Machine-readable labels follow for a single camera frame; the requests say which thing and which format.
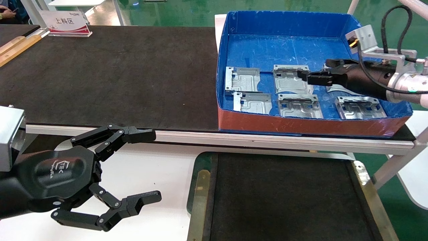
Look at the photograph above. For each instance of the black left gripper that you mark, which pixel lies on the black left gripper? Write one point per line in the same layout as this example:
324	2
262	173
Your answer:
57	177

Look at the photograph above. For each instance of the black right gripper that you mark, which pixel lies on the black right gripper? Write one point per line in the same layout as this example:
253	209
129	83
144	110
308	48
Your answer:
364	78

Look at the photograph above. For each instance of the stamped metal bracket part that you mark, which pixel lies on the stamped metal bracket part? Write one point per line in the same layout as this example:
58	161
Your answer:
334	89
255	103
299	108
291	85
244	80
361	110

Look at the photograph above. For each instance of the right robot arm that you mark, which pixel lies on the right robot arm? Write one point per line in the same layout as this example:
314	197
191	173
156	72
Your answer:
409	85

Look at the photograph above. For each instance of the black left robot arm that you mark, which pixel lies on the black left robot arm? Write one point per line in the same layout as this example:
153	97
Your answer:
8	197

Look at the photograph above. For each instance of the black tray container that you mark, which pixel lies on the black tray container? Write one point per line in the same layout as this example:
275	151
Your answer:
284	201

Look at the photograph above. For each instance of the background person hand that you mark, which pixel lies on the background person hand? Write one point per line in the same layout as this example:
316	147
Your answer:
6	14

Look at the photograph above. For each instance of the blue corrugated plastic box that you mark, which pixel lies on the blue corrugated plastic box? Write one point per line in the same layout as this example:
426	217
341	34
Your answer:
287	50

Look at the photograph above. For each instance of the pale pipe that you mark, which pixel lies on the pale pipe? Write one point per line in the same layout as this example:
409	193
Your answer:
352	6
418	8

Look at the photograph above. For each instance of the large black conveyor mat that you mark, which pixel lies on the large black conveyor mat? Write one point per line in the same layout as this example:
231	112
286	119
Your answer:
117	77

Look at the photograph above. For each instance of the acrylic sign with Chinese text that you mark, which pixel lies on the acrylic sign with Chinese text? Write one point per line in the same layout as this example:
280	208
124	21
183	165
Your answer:
63	22

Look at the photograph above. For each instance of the wooden strip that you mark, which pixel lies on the wooden strip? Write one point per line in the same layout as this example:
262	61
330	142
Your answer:
16	48

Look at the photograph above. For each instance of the white background table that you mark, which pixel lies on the white background table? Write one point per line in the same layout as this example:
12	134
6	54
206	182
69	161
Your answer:
77	2

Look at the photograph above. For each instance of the orange camera connector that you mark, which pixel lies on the orange camera connector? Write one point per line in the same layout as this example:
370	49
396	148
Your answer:
353	42

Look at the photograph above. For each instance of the white frame leg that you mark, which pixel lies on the white frame leg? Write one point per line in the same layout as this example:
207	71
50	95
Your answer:
398	164

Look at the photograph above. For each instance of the aluminium frame rail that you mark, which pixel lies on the aluminium frame rail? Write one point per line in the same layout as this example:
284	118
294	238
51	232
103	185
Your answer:
234	139

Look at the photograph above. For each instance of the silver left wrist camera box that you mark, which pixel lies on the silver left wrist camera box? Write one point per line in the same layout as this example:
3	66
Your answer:
8	134

